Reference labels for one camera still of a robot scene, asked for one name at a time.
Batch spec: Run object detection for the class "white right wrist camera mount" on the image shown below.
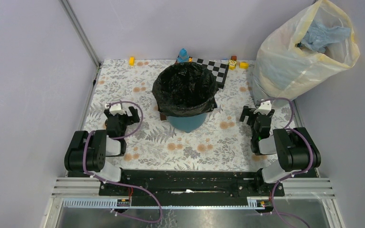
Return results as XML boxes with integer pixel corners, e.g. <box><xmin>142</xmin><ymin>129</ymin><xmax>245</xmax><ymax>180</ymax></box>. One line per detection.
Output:
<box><xmin>253</xmin><ymin>101</ymin><xmax>272</xmax><ymax>115</ymax></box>

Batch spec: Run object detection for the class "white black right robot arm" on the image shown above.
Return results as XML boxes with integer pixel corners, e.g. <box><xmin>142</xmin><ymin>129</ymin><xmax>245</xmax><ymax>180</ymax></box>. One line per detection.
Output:
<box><xmin>240</xmin><ymin>106</ymin><xmax>321</xmax><ymax>196</ymax></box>

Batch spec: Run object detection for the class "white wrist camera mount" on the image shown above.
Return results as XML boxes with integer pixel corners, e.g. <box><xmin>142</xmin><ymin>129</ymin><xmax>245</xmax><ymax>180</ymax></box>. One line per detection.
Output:
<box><xmin>253</xmin><ymin>101</ymin><xmax>272</xmax><ymax>115</ymax></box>
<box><xmin>106</xmin><ymin>103</ymin><xmax>127</xmax><ymax>115</ymax></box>

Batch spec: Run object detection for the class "grey slotted cable duct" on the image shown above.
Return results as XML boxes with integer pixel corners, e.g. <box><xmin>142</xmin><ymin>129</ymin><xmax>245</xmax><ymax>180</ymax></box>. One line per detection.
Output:
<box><xmin>62</xmin><ymin>197</ymin><xmax>265</xmax><ymax>210</ymax></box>

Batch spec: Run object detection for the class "yellow block far left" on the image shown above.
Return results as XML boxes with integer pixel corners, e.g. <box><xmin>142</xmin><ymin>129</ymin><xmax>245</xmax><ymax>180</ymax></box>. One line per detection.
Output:
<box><xmin>129</xmin><ymin>57</ymin><xmax>135</xmax><ymax>66</ymax></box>

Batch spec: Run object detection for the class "large translucent plastic bag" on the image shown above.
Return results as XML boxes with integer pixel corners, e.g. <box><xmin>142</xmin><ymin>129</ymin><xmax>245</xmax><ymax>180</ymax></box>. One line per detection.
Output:
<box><xmin>251</xmin><ymin>0</ymin><xmax>360</xmax><ymax>107</ymax></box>

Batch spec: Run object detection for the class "floral patterned table mat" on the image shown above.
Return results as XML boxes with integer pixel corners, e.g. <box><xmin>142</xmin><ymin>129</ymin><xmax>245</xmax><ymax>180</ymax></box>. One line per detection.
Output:
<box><xmin>72</xmin><ymin>59</ymin><xmax>306</xmax><ymax>173</ymax></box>

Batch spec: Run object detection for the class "black trash bag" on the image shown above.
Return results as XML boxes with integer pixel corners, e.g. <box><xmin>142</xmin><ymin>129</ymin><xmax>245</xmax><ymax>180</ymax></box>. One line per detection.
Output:
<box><xmin>152</xmin><ymin>62</ymin><xmax>219</xmax><ymax>117</ymax></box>

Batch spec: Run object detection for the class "yellow owl toy block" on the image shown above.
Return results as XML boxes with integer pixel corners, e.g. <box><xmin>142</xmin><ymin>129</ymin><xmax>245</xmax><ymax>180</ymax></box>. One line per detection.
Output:
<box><xmin>229</xmin><ymin>59</ymin><xmax>237</xmax><ymax>70</ymax></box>

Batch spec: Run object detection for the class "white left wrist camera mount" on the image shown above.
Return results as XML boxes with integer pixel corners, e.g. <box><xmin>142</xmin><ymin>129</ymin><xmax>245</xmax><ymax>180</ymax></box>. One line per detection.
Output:
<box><xmin>106</xmin><ymin>103</ymin><xmax>127</xmax><ymax>115</ymax></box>

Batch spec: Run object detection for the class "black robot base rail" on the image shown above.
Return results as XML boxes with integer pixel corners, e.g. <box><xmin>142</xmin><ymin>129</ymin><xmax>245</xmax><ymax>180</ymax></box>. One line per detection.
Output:
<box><xmin>99</xmin><ymin>170</ymin><xmax>285</xmax><ymax>207</ymax></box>

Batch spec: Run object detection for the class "yellow block near bag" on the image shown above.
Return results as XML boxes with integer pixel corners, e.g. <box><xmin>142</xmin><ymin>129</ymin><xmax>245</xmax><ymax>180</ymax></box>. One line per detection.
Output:
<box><xmin>239</xmin><ymin>62</ymin><xmax>249</xmax><ymax>69</ymax></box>

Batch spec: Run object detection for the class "black white checkerboard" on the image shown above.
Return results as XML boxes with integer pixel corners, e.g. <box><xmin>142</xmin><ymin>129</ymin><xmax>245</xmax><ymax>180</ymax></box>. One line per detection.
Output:
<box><xmin>190</xmin><ymin>57</ymin><xmax>229</xmax><ymax>89</ymax></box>

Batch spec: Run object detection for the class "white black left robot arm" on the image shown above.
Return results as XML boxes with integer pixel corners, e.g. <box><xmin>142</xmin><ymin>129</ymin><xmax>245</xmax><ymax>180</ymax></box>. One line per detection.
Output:
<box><xmin>64</xmin><ymin>104</ymin><xmax>141</xmax><ymax>195</ymax></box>

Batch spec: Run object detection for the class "blue crumpled plastic sheet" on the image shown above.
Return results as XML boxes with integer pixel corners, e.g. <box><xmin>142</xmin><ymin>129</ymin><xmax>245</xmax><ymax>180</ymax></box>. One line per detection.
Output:
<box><xmin>296</xmin><ymin>21</ymin><xmax>351</xmax><ymax>53</ymax></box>

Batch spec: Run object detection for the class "blue toy figure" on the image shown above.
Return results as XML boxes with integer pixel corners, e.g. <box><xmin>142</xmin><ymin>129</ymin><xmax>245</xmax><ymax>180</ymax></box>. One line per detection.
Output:
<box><xmin>176</xmin><ymin>48</ymin><xmax>192</xmax><ymax>63</ymax></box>

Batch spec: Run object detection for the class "dark brown rectangular tile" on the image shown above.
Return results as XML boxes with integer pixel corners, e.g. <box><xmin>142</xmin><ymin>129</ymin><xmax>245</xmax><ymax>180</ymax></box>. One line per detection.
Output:
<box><xmin>160</xmin><ymin>113</ymin><xmax>167</xmax><ymax>121</ymax></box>

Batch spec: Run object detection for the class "aluminium frame post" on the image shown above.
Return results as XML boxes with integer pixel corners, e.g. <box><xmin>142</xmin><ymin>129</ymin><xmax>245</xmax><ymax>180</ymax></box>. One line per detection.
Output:
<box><xmin>59</xmin><ymin>0</ymin><xmax>103</xmax><ymax>67</ymax></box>

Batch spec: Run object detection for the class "teal plastic trash bin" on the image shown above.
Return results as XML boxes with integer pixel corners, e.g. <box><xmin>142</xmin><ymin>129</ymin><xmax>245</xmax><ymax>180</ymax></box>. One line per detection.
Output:
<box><xmin>166</xmin><ymin>113</ymin><xmax>208</xmax><ymax>133</ymax></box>

